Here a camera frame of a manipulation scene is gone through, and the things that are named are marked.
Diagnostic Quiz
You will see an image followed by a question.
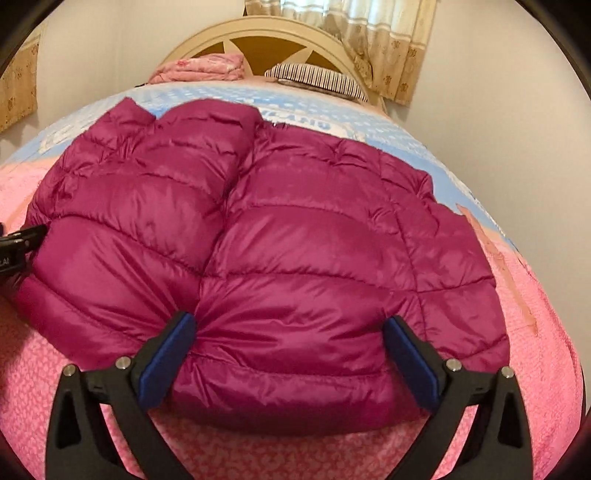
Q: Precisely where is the cream wooden headboard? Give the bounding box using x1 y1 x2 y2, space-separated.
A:
164 16 387 112

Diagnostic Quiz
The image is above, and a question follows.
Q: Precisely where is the striped grey pillow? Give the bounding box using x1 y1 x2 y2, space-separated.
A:
264 63 369 103

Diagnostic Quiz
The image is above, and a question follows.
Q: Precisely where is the beige patterned window curtain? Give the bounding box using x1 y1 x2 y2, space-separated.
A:
245 0 438 107

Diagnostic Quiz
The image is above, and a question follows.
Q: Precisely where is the folded pink blanket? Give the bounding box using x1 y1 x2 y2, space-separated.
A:
148 53 245 84

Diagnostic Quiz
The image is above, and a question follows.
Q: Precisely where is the beige patterned left curtain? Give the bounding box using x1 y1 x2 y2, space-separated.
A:
0 34 41 132

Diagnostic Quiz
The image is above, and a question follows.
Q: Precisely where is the magenta quilted down jacket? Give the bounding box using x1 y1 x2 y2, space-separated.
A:
6 99 510 435

